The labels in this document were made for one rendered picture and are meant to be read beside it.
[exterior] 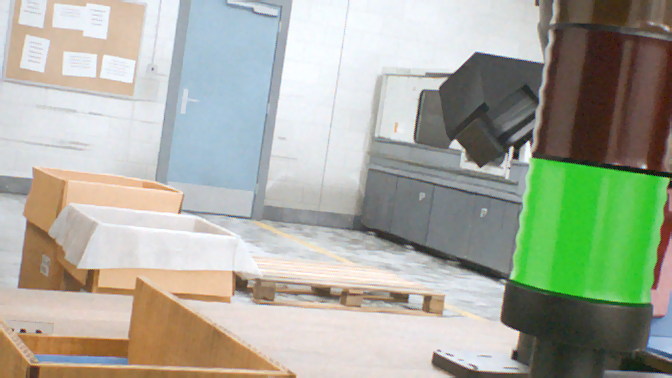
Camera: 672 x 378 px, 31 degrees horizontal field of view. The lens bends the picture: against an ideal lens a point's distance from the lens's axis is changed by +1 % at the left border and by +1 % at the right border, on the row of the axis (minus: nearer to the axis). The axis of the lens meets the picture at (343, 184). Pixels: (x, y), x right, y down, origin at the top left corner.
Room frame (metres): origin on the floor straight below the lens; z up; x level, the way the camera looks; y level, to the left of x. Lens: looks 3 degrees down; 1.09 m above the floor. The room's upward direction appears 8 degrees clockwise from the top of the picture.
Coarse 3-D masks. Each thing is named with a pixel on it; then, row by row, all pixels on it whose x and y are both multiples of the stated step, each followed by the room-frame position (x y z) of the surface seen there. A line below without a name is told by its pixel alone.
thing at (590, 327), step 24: (528, 288) 0.32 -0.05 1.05; (504, 312) 0.33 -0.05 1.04; (528, 312) 0.32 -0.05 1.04; (552, 312) 0.31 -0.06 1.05; (576, 312) 0.31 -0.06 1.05; (600, 312) 0.31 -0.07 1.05; (624, 312) 0.31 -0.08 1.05; (648, 312) 0.32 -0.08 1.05; (552, 336) 0.31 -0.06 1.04; (576, 336) 0.31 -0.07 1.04; (600, 336) 0.31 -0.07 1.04; (624, 336) 0.31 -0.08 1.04; (648, 336) 0.32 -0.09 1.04; (552, 360) 0.32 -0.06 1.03; (576, 360) 0.32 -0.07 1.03; (600, 360) 0.32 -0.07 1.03
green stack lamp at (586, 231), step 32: (544, 160) 0.32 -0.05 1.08; (544, 192) 0.32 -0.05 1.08; (576, 192) 0.31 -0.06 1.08; (608, 192) 0.31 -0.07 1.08; (640, 192) 0.31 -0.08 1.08; (544, 224) 0.32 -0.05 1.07; (576, 224) 0.31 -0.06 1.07; (608, 224) 0.31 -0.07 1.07; (640, 224) 0.31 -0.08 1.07; (544, 256) 0.32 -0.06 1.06; (576, 256) 0.31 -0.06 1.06; (608, 256) 0.31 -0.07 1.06; (640, 256) 0.31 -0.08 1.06; (544, 288) 0.32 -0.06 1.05; (576, 288) 0.31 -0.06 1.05; (608, 288) 0.31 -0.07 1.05; (640, 288) 0.32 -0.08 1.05
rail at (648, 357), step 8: (640, 352) 0.63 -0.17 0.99; (648, 352) 0.63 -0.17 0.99; (640, 360) 0.63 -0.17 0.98; (648, 360) 0.63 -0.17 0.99; (656, 360) 0.62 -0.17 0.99; (664, 360) 0.62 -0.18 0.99; (632, 368) 0.64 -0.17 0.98; (640, 368) 0.63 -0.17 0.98; (648, 368) 0.63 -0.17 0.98; (656, 368) 0.62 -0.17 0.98; (664, 368) 0.62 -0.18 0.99
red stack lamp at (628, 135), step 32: (576, 32) 0.32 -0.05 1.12; (608, 32) 0.31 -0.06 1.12; (576, 64) 0.32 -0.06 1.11; (608, 64) 0.31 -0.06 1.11; (640, 64) 0.31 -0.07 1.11; (544, 96) 0.33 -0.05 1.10; (576, 96) 0.31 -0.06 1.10; (608, 96) 0.31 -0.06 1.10; (640, 96) 0.31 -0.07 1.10; (544, 128) 0.32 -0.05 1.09; (576, 128) 0.31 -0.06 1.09; (608, 128) 0.31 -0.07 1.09; (640, 128) 0.31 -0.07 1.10; (608, 160) 0.31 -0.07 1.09; (640, 160) 0.31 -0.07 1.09
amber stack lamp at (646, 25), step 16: (560, 0) 0.32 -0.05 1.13; (576, 0) 0.32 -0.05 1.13; (592, 0) 0.31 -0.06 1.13; (608, 0) 0.31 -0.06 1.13; (624, 0) 0.31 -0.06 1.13; (640, 0) 0.31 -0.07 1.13; (656, 0) 0.31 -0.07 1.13; (560, 16) 0.32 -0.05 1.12; (576, 16) 0.32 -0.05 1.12; (592, 16) 0.31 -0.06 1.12; (608, 16) 0.31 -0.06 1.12; (624, 16) 0.31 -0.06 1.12; (640, 16) 0.31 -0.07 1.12; (656, 16) 0.31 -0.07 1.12; (624, 32) 0.32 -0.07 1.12; (640, 32) 0.32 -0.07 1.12; (656, 32) 0.31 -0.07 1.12
